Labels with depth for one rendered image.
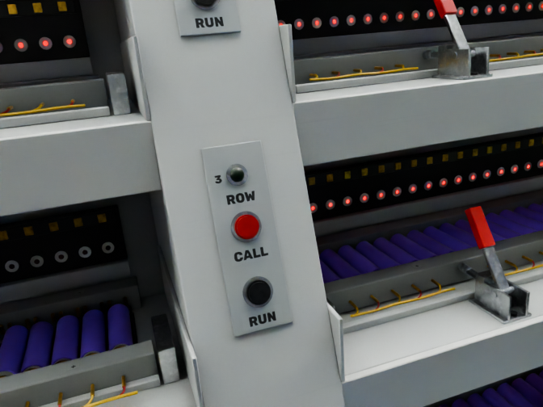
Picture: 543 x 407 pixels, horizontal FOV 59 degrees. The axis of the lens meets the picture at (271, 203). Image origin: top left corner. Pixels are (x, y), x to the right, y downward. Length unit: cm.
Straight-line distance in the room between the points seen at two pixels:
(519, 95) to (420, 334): 21
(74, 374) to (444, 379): 27
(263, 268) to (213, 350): 6
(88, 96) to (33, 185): 9
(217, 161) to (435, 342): 21
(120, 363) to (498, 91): 35
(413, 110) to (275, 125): 11
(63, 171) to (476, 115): 30
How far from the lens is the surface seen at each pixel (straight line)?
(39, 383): 37
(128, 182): 32
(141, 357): 37
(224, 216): 31
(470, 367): 42
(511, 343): 43
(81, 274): 48
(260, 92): 33
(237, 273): 31
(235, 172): 31
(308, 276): 33
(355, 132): 36
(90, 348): 40
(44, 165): 32
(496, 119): 43
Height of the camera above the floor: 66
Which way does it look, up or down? 2 degrees down
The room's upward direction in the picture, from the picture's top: 10 degrees counter-clockwise
